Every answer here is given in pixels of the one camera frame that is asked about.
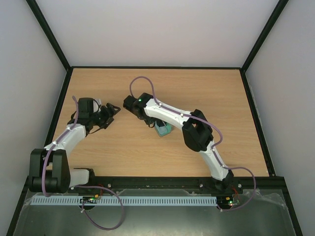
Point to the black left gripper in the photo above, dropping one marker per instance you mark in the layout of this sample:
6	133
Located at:
109	115

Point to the grey felt glasses case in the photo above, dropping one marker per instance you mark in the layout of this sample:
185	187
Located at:
162	131

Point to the black round sunglasses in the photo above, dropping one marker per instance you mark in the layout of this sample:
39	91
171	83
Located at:
160	123

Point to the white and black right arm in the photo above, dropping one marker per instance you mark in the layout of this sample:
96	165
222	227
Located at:
196	130

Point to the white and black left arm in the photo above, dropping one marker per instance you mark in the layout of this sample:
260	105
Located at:
49	171

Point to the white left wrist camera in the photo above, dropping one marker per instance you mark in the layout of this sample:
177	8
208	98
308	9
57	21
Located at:
96	105

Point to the light blue slotted cable duct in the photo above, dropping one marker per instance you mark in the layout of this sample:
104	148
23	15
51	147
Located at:
124	200

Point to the black enclosure frame post left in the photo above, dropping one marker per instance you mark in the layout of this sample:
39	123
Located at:
34	7

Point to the black enclosure frame post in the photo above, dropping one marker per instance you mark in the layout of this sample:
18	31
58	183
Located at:
280	6
34	7

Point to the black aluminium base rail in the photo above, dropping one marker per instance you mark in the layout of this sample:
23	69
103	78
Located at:
199	185

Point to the black enclosure frame post right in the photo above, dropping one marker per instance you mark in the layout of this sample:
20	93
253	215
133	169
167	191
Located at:
280	6

